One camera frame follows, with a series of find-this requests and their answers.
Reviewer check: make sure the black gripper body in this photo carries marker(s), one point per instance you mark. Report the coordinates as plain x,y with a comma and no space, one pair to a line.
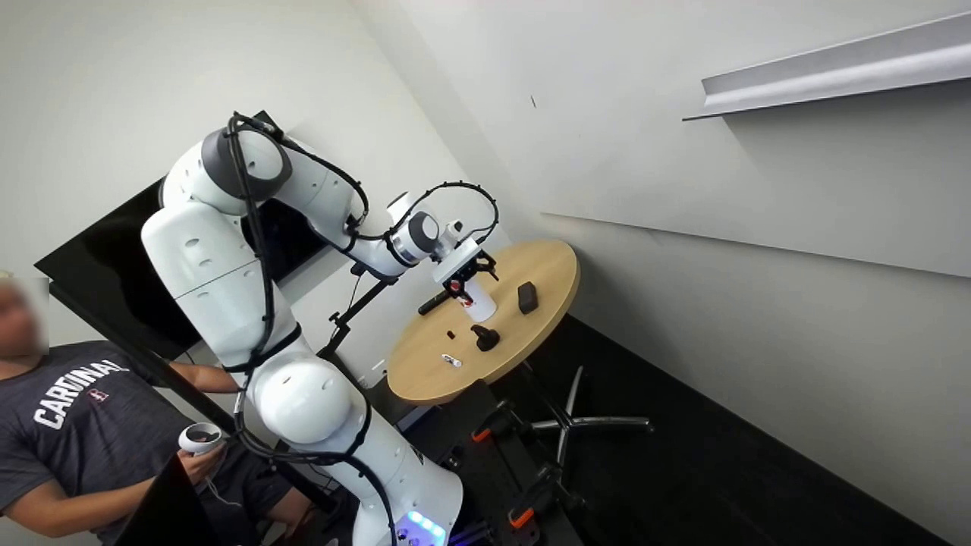
480,275

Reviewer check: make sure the black whiteboard duster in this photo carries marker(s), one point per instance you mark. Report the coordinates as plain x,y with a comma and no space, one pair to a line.
525,300

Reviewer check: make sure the white handheld controller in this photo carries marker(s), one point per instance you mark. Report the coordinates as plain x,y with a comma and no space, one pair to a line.
199,439

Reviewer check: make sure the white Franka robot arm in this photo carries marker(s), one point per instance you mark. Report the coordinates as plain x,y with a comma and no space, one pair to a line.
215,263

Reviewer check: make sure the person's right forearm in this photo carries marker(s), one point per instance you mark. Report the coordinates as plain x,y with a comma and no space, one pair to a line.
94,505

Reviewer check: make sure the person's left forearm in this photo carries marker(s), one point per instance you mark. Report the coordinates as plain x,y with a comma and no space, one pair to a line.
201,378

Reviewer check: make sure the silver whiteboard tray holder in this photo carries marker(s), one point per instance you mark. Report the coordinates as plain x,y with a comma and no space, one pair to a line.
831,76

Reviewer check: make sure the person's right hand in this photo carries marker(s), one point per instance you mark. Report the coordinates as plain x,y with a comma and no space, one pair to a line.
201,462

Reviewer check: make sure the white metal water bottle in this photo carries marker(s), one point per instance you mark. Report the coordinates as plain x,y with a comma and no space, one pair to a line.
484,307

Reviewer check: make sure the round wooden table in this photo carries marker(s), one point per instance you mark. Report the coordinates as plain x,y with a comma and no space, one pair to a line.
425,375

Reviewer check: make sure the black office chair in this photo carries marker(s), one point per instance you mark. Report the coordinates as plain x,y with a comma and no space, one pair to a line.
568,423

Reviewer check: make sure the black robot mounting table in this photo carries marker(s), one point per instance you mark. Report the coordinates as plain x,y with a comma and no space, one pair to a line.
476,474

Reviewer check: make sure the white whiteboard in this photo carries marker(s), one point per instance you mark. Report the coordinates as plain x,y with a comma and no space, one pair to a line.
808,183

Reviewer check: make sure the black TV monitor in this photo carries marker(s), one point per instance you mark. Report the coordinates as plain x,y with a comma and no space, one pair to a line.
101,275

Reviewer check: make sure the black laptop lid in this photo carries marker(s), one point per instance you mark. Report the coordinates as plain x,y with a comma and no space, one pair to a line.
169,518

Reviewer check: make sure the person in gray shirt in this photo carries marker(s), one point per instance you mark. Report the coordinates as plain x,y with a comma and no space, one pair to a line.
81,415

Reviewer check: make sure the black camera on tripod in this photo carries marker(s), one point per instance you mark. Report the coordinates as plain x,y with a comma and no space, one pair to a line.
349,318

